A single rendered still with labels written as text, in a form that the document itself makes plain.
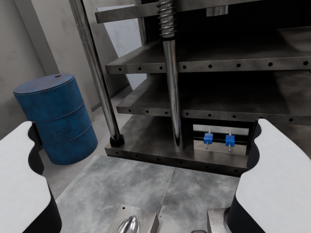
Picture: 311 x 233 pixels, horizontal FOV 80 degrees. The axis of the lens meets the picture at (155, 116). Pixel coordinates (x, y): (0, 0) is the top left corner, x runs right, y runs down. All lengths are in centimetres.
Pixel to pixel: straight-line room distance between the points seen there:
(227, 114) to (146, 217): 59
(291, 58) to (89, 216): 102
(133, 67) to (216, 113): 48
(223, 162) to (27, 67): 263
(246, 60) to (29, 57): 267
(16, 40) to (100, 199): 240
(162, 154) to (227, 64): 59
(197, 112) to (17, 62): 243
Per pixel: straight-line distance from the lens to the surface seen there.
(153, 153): 112
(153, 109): 105
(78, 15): 102
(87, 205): 98
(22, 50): 299
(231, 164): 105
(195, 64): 89
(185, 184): 93
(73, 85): 232
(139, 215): 78
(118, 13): 101
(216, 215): 72
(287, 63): 90
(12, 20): 301
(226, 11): 113
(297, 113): 102
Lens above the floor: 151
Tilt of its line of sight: 30 degrees down
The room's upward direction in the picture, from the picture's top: 9 degrees counter-clockwise
